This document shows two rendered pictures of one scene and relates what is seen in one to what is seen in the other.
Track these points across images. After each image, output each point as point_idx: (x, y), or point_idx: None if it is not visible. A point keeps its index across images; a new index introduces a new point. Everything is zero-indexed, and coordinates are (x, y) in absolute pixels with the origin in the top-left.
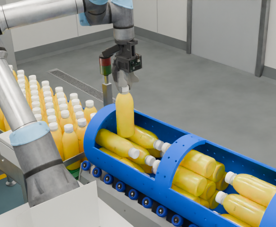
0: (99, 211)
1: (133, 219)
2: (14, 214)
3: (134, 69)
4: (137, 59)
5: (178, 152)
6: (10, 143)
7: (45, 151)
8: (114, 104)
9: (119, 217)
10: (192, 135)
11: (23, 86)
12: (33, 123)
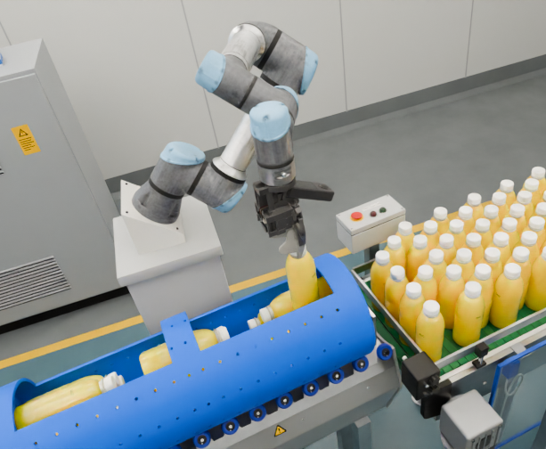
0: (158, 257)
1: None
2: (198, 205)
3: (261, 224)
4: (264, 216)
5: (168, 321)
6: (360, 206)
7: (155, 168)
8: (345, 273)
9: (138, 269)
10: (191, 347)
11: None
12: (171, 146)
